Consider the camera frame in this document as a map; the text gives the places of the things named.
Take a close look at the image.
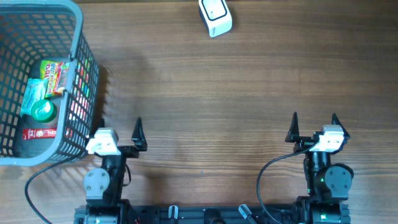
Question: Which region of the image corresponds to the white barcode scanner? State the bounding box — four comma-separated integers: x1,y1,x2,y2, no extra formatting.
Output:
198,0,233,38

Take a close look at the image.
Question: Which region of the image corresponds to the black camera cable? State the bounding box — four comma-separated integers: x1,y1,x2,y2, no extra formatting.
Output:
24,155,78,224
256,142,318,224

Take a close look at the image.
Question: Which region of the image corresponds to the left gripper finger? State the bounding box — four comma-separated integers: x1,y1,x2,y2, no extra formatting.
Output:
131,117,147,151
90,118,105,137

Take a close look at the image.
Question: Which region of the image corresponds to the grey plastic mesh basket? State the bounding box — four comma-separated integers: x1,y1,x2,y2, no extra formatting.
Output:
1,1,100,166

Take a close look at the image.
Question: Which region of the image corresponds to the black left camera cable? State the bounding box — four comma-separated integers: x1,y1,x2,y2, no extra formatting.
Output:
24,155,78,224

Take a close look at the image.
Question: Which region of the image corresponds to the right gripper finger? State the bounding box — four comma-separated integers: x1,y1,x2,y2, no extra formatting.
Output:
285,112,300,142
331,113,351,139

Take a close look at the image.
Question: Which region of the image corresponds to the red Nescafe coffee stick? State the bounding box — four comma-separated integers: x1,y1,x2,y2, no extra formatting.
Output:
22,128,57,140

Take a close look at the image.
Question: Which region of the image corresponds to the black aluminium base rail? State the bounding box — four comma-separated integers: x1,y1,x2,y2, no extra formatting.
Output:
73,204,351,224

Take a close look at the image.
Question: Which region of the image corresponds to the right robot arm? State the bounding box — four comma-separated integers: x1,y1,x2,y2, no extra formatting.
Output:
285,113,354,224

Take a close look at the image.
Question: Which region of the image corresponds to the light blue tissue pack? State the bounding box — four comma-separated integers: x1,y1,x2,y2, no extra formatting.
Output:
20,78,48,117

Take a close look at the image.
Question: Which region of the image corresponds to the black right camera cable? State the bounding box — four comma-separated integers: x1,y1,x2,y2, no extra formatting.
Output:
256,142,318,224

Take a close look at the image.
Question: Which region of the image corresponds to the green lid white jar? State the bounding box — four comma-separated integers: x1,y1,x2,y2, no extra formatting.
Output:
31,100,58,126

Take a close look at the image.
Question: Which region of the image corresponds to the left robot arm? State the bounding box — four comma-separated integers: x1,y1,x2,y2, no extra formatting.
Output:
74,117,147,224

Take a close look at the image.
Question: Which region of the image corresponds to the Haribo gummy candy bag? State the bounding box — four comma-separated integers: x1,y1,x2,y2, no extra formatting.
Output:
40,60,70,98

